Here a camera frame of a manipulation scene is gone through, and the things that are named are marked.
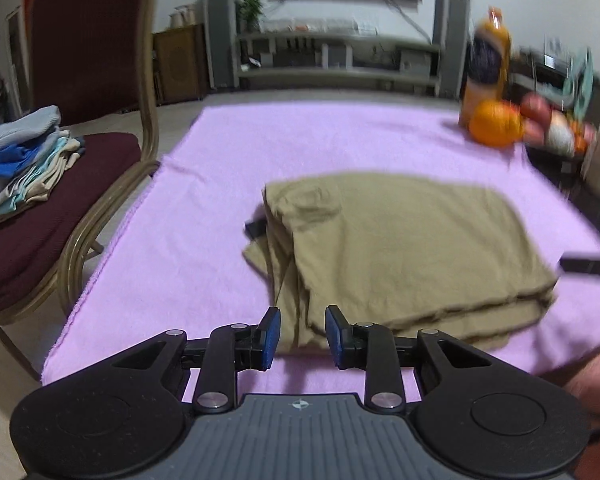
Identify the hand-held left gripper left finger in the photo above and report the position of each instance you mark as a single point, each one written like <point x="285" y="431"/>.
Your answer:
<point x="269" y="341"/>

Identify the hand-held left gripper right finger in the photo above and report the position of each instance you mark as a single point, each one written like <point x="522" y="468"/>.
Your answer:
<point x="334" y="339"/>

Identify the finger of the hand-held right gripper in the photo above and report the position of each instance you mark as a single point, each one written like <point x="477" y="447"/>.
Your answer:
<point x="590" y="266"/>

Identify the khaki garment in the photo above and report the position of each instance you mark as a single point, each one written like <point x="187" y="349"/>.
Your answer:
<point x="405" y="240"/>

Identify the person's right forearm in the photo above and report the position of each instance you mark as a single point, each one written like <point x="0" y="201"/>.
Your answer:
<point x="595" y="380"/>

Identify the stack of folded clothes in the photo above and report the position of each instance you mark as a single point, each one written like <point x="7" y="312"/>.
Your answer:
<point x="25" y="170"/>

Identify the red apple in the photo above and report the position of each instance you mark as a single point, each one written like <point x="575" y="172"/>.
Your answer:
<point x="536" y="115"/>

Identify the pink blanket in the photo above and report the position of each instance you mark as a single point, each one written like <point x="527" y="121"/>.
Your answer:
<point x="205" y="185"/>

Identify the orange fruit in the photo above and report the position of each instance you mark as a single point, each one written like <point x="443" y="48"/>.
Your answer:
<point x="495" y="124"/>

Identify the teal small fan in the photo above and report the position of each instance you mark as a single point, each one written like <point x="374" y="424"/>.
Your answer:
<point x="580" y="85"/>

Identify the orange juice bottle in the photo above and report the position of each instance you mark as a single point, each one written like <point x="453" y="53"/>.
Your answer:
<point x="487" y="60"/>

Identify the tall grey speaker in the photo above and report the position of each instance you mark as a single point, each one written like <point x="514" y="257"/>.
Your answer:
<point x="222" y="35"/>
<point x="451" y="45"/>

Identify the grey television stand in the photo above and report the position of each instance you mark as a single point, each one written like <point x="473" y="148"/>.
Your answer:
<point x="340" y="72"/>

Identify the wooden cabinet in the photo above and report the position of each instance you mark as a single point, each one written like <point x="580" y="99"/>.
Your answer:
<point x="180" y="65"/>

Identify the green potted plant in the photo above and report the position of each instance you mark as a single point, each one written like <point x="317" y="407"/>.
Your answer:
<point x="251" y="7"/>

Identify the white jug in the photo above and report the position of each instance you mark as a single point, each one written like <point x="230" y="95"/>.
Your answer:
<point x="182" y="16"/>

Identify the maroon cushioned chair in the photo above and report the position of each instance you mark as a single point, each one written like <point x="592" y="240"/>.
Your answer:
<point x="80" y="35"/>

